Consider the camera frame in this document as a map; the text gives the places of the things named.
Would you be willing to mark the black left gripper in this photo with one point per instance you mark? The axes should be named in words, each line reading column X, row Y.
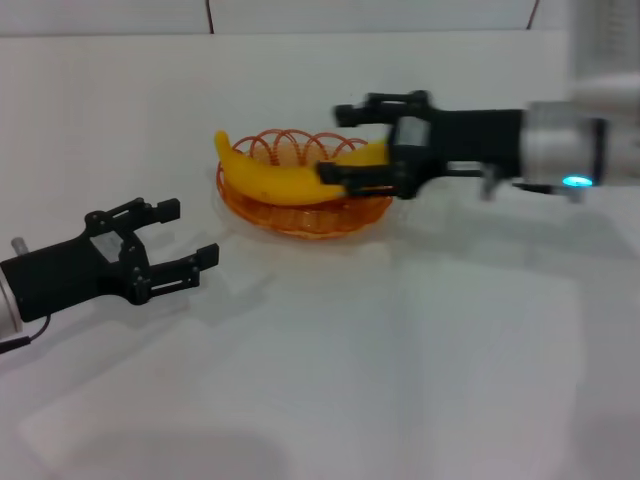
column 60, row 272

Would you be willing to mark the yellow banana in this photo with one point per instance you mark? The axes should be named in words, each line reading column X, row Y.
column 270, row 182

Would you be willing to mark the grey right wrist fitting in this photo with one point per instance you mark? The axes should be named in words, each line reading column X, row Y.
column 489, row 184

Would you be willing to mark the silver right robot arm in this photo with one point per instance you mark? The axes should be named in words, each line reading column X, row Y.
column 585, row 125

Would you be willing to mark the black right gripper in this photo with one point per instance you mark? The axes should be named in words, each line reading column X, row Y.
column 465, row 142

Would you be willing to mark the grey wrist fitting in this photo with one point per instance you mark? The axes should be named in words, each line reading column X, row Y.
column 489, row 184
column 19, row 246

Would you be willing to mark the grey left wrist fitting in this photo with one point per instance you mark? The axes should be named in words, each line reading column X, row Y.
column 19, row 246

